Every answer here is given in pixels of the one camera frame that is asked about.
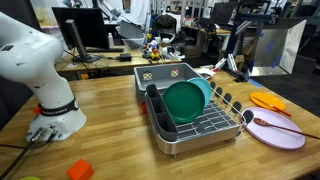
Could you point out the green plate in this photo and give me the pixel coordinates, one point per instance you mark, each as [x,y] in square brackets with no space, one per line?
[183,101]

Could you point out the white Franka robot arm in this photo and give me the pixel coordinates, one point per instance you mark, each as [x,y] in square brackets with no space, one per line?
[33,60]

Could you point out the red clip at robot base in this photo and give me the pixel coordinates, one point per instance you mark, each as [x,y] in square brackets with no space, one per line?
[37,110]

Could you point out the red clip beside rack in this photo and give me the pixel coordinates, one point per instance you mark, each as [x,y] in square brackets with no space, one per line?
[143,108]

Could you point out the teal plate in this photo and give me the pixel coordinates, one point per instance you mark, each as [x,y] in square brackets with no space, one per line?
[205,88]

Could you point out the orange plate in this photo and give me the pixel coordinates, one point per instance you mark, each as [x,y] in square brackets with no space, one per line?
[271,99]

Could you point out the lilac plate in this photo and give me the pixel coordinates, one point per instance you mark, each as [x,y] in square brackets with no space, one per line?
[276,136]

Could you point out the grey plastic crate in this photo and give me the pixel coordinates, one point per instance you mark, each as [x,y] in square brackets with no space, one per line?
[160,71]

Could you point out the grey utensil caddy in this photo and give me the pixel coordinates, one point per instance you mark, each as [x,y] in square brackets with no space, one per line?
[166,125]

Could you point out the yellow red toy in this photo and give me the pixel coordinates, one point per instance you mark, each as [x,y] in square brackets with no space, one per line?
[154,54]

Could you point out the black power adapter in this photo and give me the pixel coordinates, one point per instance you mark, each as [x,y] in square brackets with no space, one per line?
[125,57]

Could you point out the white paper sheets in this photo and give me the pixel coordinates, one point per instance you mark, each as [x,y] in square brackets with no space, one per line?
[205,72]

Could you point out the clear plastic bin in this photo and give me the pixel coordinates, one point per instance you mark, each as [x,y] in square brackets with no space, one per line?
[133,43]

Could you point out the wooden desk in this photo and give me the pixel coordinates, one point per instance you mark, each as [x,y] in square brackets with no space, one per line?
[100,63]

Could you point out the white bottle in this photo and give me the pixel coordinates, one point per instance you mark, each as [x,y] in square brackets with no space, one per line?
[111,40]

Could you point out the white hanging cloth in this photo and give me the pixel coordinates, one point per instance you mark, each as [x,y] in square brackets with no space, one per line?
[139,11]

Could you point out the black computer monitor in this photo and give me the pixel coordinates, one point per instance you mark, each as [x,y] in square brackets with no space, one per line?
[90,26]

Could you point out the blue tape piece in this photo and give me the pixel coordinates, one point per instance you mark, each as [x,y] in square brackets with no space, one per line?
[255,83]

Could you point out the dark background monitor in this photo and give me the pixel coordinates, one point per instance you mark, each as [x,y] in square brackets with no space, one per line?
[224,12]

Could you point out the wooden spoon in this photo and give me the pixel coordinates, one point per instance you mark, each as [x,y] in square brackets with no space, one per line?
[261,122]

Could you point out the orange block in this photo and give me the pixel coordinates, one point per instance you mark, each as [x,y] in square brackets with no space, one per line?
[80,170]

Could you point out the silver metal panel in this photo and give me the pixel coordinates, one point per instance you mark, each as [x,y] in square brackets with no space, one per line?
[283,46]

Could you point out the light green object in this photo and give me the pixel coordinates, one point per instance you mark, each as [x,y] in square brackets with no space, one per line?
[30,178]

